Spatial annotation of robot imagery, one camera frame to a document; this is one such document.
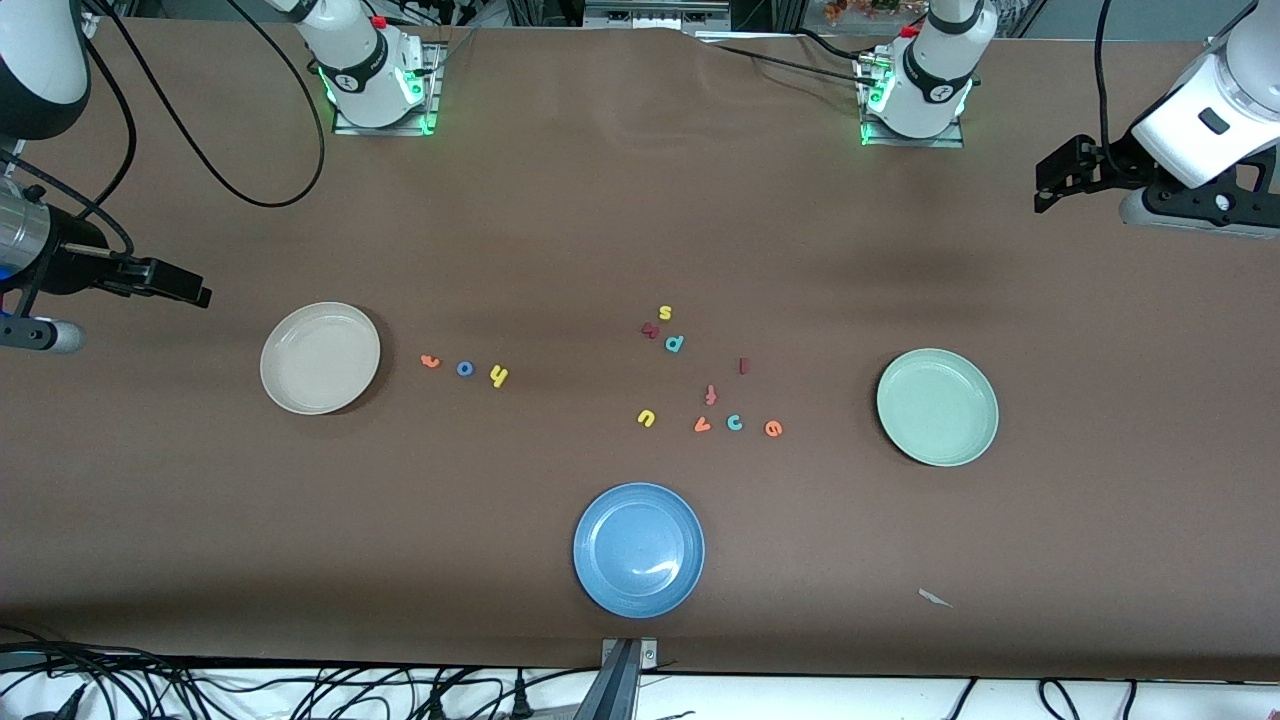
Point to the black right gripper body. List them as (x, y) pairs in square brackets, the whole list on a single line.
[(72, 266)]

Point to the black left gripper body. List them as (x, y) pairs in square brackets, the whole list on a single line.
[(1128, 163)]

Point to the yellow foam letter h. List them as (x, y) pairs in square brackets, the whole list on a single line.
[(497, 375)]

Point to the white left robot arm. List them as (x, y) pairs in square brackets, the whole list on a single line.
[(935, 70)]

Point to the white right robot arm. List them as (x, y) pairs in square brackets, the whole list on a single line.
[(360, 60)]

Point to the beige brown plate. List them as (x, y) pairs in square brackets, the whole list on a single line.
[(320, 360)]

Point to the pale green plate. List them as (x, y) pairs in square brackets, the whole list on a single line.
[(937, 407)]

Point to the orange dried flowers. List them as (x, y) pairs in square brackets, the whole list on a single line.
[(850, 10)]

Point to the small white paper scrap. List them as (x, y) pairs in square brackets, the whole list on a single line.
[(932, 598)]

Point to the brown table cover sheet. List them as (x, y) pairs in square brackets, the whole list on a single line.
[(600, 200)]

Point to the grey metal box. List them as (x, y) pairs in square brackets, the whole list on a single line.
[(650, 15)]

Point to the black power plug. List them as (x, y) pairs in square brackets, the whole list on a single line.
[(437, 706), (520, 700)]

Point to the blue plate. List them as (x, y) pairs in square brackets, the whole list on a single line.
[(638, 550)]

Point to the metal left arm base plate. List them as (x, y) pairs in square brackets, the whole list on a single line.
[(915, 143)]

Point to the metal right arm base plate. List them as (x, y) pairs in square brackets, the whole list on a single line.
[(380, 131)]

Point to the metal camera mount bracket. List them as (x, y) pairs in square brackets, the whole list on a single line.
[(630, 660)]

